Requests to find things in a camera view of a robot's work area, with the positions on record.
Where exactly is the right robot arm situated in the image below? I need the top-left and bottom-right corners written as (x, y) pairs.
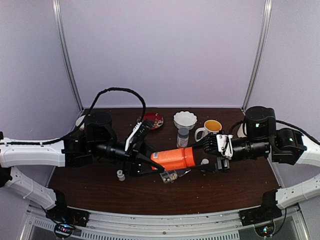
top-left (192, 106), bottom-right (320, 221)

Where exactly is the clear plastic pill organizer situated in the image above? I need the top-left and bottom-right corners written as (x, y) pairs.
top-left (159, 168), bottom-right (191, 184)

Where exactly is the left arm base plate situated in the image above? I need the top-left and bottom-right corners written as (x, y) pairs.
top-left (44, 205), bottom-right (90, 227)

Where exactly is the grey cap pill bottle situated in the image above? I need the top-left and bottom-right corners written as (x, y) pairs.
top-left (176, 127), bottom-right (189, 148)

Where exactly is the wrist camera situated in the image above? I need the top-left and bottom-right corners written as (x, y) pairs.
top-left (124, 119), bottom-right (154, 152)
top-left (191, 133), bottom-right (234, 159)

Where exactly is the orange pill bottle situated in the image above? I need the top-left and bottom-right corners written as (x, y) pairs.
top-left (150, 147), bottom-right (196, 171)

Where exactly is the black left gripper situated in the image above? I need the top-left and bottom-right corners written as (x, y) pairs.
top-left (90, 139), bottom-right (167, 178)

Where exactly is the small white dropper bottle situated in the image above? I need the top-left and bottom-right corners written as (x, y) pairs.
top-left (116, 170), bottom-right (126, 182)

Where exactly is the aluminium front rail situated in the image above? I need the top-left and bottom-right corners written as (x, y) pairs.
top-left (19, 197), bottom-right (311, 240)

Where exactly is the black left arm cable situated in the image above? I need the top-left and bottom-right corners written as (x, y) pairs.
top-left (37, 87), bottom-right (147, 147)

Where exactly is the right aluminium frame post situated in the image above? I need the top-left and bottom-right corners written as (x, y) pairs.
top-left (241, 0), bottom-right (273, 111)

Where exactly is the aluminium frame post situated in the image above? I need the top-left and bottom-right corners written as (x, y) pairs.
top-left (52, 0), bottom-right (84, 112)
top-left (241, 0), bottom-right (273, 111)

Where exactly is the small white pill bottle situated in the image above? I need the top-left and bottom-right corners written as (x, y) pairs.
top-left (200, 158), bottom-right (209, 165)

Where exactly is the left aluminium frame post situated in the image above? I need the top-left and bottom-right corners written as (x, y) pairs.
top-left (52, 0), bottom-right (84, 112)

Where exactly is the white scalloped bowl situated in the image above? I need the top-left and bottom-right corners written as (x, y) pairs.
top-left (173, 111), bottom-right (198, 130)

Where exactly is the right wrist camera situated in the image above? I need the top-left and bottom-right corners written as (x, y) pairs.
top-left (191, 133), bottom-right (234, 159)

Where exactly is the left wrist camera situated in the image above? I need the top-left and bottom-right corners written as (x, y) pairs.
top-left (124, 119), bottom-right (154, 152)

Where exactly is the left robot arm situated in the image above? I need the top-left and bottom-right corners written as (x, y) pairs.
top-left (0, 112), bottom-right (165, 222)

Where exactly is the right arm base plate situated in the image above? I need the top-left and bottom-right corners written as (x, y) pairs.
top-left (239, 206), bottom-right (282, 226)

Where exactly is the floral mug yellow inside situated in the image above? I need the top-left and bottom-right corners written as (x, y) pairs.
top-left (194, 119), bottom-right (223, 142)

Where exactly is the red floral plate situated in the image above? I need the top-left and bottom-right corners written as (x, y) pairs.
top-left (136, 112), bottom-right (164, 130)

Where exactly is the white ceramic bowl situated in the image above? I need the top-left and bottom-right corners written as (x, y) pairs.
top-left (75, 115), bottom-right (85, 131)

